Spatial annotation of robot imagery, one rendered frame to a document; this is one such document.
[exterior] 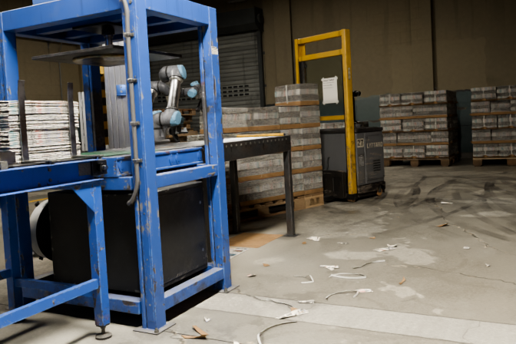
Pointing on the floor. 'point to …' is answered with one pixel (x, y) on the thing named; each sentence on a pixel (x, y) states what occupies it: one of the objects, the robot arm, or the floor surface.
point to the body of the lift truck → (372, 147)
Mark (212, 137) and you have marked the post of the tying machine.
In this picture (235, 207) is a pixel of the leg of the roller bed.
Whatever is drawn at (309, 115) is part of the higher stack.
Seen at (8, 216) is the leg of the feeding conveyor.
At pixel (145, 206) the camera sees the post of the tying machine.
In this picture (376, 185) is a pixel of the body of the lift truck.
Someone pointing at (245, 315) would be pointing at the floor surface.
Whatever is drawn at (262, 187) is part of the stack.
